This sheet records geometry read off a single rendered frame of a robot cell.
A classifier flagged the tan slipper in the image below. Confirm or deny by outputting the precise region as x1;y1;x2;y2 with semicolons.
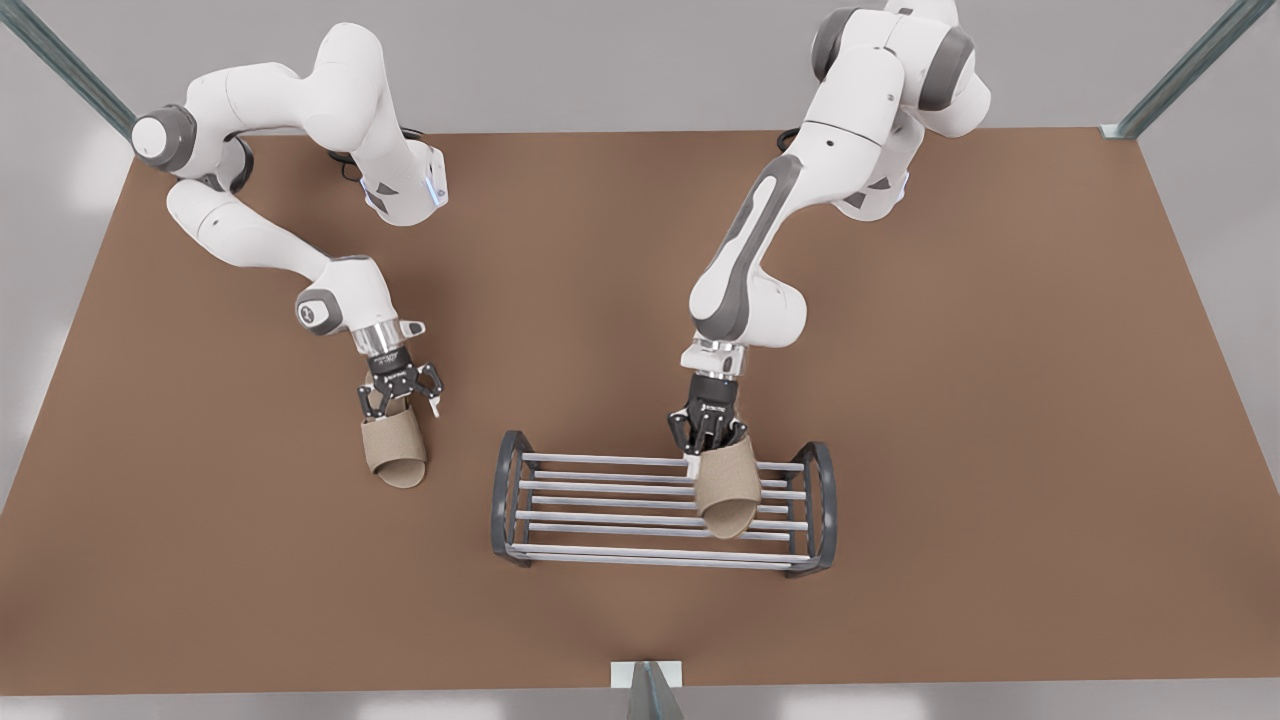
360;397;429;490
694;433;761;541

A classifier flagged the silver frame post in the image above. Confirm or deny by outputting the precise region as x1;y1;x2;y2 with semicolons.
1099;0;1278;140
0;0;138;141
611;660;685;720

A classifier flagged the grey metal shoe rack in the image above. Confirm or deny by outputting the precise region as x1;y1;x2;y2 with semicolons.
490;430;837;579

